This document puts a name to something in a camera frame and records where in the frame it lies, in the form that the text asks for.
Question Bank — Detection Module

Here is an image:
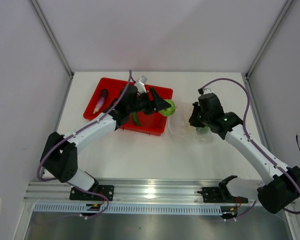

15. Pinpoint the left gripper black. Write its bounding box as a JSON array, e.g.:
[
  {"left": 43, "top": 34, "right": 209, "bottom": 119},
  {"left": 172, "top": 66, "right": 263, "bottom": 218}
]
[{"left": 127, "top": 87, "right": 170, "bottom": 116}]

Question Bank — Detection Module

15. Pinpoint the round green cabbage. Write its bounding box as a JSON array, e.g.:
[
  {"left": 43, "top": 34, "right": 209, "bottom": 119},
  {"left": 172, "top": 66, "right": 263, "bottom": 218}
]
[{"left": 159, "top": 99, "right": 176, "bottom": 117}]

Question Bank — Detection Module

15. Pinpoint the green bell pepper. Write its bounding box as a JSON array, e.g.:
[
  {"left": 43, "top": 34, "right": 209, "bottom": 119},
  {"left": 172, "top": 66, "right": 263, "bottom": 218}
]
[{"left": 196, "top": 126, "right": 210, "bottom": 135}]

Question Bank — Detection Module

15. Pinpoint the clear zip top bag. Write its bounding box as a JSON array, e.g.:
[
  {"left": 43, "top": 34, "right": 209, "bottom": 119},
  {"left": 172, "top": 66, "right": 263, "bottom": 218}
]
[{"left": 167, "top": 101, "right": 215, "bottom": 144}]

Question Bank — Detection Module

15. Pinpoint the yellow lemon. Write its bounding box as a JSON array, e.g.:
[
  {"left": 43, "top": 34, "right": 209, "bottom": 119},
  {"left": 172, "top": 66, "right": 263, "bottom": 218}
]
[{"left": 184, "top": 125, "right": 196, "bottom": 134}]

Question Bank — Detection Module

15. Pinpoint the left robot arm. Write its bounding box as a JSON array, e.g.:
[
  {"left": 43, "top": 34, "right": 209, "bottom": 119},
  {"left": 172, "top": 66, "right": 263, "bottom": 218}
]
[{"left": 39, "top": 85, "right": 171, "bottom": 200}]

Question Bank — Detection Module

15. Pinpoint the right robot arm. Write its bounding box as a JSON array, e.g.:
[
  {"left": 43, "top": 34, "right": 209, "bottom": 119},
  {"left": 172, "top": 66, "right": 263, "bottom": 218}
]
[{"left": 189, "top": 90, "right": 300, "bottom": 214}]

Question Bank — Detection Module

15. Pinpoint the red chili pepper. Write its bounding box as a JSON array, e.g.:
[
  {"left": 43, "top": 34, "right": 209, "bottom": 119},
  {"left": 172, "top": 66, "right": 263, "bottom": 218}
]
[{"left": 150, "top": 113, "right": 162, "bottom": 129}]

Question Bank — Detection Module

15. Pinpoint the red plastic tray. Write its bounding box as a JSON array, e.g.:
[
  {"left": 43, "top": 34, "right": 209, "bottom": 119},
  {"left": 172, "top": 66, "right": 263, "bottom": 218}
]
[{"left": 83, "top": 77, "right": 167, "bottom": 136}]

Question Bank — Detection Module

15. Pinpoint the small dark green cucumber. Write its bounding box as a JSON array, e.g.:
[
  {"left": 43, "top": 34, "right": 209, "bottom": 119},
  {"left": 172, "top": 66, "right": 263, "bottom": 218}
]
[{"left": 131, "top": 113, "right": 140, "bottom": 126}]

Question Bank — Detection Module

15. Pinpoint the purple eggplant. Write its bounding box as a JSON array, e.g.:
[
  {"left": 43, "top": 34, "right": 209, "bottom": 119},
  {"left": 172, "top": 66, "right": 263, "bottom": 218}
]
[{"left": 93, "top": 89, "right": 108, "bottom": 114}]

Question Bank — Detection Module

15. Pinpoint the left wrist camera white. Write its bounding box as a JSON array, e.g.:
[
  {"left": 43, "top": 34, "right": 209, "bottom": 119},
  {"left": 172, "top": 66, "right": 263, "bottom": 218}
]
[{"left": 134, "top": 75, "right": 147, "bottom": 94}]

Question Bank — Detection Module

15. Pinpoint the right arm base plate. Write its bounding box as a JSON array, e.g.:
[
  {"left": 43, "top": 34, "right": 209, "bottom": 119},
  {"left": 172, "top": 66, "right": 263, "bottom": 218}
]
[{"left": 197, "top": 186, "right": 249, "bottom": 204}]

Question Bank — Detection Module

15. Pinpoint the aluminium rail base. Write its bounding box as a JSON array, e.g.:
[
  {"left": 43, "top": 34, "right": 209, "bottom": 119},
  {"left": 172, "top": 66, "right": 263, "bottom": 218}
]
[{"left": 23, "top": 177, "right": 297, "bottom": 206}]

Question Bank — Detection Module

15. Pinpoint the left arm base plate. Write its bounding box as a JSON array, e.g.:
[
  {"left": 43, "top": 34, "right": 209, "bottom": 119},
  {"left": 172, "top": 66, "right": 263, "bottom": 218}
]
[{"left": 69, "top": 184, "right": 115, "bottom": 202}]

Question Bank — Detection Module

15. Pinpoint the right frame post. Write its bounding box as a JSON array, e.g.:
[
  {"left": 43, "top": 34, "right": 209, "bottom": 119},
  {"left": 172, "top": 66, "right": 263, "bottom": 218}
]
[{"left": 245, "top": 0, "right": 297, "bottom": 81}]

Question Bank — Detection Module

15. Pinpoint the frame post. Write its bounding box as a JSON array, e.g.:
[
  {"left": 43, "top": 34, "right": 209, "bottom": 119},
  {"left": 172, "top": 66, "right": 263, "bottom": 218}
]
[
  {"left": 28, "top": 0, "right": 74, "bottom": 79},
  {"left": 245, "top": 0, "right": 297, "bottom": 81}
]

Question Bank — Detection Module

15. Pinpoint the white slotted cable duct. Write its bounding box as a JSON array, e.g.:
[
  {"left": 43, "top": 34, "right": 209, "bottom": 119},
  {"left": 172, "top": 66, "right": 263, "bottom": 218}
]
[{"left": 33, "top": 202, "right": 236, "bottom": 216}]

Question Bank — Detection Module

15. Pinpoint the left frame post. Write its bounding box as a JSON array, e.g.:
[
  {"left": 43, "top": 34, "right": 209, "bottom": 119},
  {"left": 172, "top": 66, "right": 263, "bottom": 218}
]
[{"left": 28, "top": 0, "right": 74, "bottom": 79}]

